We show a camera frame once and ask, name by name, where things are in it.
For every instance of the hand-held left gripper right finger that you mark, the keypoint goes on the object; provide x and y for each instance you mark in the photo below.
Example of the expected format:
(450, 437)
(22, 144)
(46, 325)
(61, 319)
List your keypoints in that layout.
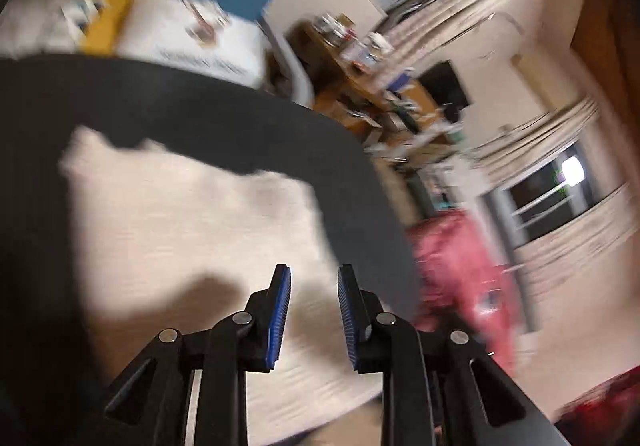
(347, 321)

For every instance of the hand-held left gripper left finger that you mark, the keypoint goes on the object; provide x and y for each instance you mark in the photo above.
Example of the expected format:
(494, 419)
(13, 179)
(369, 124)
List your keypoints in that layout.
(279, 321)

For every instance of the black leather padded table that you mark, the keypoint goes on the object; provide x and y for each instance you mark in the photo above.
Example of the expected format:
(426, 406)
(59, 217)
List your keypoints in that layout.
(200, 106)

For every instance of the brown wooden desk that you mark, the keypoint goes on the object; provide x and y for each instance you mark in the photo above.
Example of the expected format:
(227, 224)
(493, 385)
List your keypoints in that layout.
(345, 86)

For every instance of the black flat screen monitor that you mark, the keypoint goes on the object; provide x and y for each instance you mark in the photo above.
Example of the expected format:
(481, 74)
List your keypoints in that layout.
(445, 83)

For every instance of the beige patterned curtain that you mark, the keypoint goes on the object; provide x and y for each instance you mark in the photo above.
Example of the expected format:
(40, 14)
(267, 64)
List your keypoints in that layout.
(475, 1)
(540, 141)

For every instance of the person's red garment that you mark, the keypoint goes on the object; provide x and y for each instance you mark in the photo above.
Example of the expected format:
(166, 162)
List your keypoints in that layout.
(605, 401)

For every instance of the white deer print pillow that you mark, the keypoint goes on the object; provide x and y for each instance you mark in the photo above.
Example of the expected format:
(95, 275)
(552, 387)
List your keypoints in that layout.
(165, 36)

